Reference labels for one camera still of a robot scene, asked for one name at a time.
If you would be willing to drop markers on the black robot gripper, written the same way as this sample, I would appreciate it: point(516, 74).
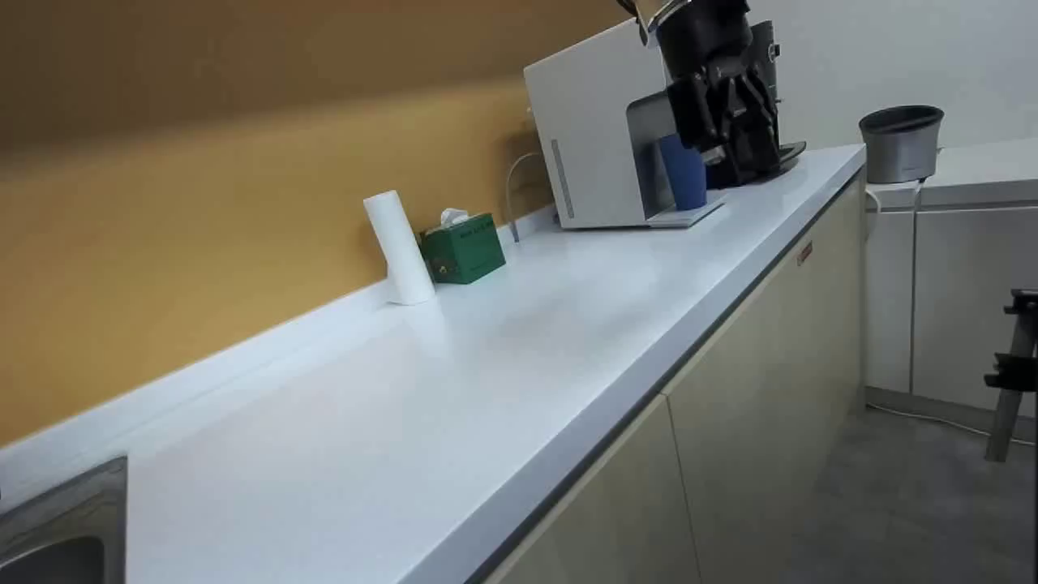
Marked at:
point(702, 45)

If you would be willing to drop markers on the blue plastic cup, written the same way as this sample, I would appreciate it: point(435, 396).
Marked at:
point(682, 182)

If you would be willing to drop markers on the black coffee machine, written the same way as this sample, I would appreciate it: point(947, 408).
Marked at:
point(768, 45)

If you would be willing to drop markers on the grey round bucket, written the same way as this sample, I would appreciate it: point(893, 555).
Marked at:
point(901, 146)

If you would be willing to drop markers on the white side cabinet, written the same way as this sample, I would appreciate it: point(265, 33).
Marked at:
point(960, 281)

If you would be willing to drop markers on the green tissue box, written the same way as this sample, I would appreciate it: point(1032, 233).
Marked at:
point(465, 251)

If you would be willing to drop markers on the beige cabinet door with sticker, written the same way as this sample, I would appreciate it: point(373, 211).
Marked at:
point(756, 410)

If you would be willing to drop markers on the white paper towel roll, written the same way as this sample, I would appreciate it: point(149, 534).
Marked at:
point(394, 247)

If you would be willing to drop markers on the stainless steel sink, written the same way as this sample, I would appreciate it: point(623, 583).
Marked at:
point(52, 537)

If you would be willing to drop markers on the grey black camera tripod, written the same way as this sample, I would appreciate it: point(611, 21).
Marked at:
point(1013, 374)

